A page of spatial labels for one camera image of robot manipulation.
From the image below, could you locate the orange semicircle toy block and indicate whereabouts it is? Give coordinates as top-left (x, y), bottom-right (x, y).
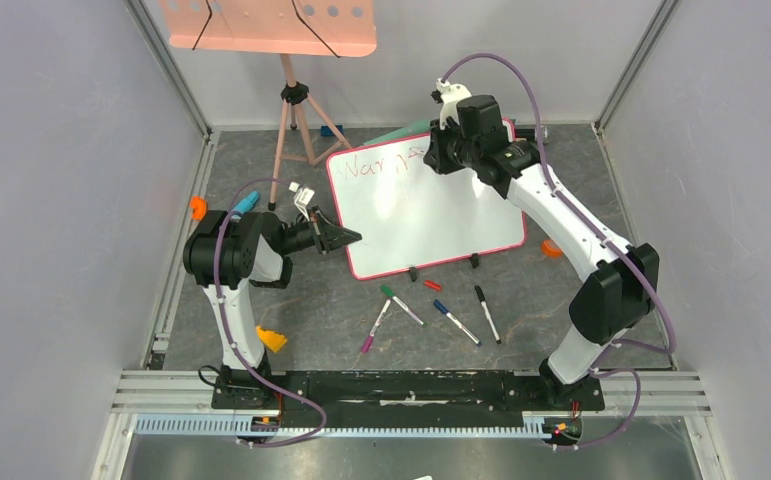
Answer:
top-left (541, 239), bottom-right (564, 258)

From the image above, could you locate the pink framed whiteboard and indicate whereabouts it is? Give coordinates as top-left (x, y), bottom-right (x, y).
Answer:
top-left (326, 134), bottom-right (527, 280)

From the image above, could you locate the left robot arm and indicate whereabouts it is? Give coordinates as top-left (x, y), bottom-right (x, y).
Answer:
top-left (183, 206), bottom-right (363, 408)

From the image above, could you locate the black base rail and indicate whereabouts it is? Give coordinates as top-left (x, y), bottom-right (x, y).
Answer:
top-left (211, 367), bottom-right (605, 429)

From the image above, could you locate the black microphone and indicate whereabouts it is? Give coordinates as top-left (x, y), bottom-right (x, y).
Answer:
top-left (514, 125), bottom-right (549, 145)

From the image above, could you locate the mint green cylinder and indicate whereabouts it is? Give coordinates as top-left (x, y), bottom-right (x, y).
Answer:
top-left (364, 120), bottom-right (429, 146)

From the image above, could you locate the pink music stand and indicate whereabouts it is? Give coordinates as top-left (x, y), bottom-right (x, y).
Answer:
top-left (160, 1), bottom-right (377, 177)

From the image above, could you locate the black whiteboard marker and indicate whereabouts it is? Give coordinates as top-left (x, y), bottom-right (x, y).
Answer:
top-left (474, 285), bottom-right (502, 345)

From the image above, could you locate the orange toy block at wall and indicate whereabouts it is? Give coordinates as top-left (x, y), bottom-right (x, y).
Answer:
top-left (189, 196), bottom-right (208, 221)

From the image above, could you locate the orange stair toy block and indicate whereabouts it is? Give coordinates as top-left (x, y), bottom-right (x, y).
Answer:
top-left (256, 326), bottom-right (288, 353)

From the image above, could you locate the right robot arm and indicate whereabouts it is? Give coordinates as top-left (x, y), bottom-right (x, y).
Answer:
top-left (424, 91), bottom-right (659, 408)

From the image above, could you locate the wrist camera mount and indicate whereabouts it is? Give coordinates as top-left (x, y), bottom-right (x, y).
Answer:
top-left (432, 78), bottom-right (472, 130)
top-left (288, 181), bottom-right (315, 221)

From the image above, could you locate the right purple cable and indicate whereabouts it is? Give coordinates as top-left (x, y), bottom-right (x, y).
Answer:
top-left (440, 52), bottom-right (678, 453)

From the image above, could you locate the blue whiteboard marker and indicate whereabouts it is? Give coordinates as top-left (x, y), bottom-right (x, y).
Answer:
top-left (433, 299), bottom-right (482, 347)

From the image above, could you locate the red marker cap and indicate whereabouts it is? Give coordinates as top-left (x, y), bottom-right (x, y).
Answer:
top-left (423, 280), bottom-right (442, 292)

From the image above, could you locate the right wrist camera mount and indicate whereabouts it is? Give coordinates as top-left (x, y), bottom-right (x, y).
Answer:
top-left (432, 78), bottom-right (472, 130)

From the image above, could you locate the purple cable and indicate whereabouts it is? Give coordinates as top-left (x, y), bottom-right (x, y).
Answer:
top-left (213, 176), bottom-right (329, 450)
top-left (440, 52), bottom-right (678, 453)

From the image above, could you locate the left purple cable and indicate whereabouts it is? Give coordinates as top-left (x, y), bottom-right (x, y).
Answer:
top-left (213, 176), bottom-right (329, 450)

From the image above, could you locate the green whiteboard marker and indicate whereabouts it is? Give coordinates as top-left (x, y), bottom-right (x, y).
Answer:
top-left (380, 285), bottom-right (426, 327)

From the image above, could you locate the purple whiteboard marker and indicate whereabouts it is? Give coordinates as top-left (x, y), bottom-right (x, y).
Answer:
top-left (360, 298), bottom-right (392, 353)

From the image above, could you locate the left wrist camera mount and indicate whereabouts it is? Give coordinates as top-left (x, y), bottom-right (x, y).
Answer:
top-left (288, 181), bottom-right (315, 221)

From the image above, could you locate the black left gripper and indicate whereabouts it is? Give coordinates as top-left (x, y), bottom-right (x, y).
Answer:
top-left (277, 206), bottom-right (360, 255)

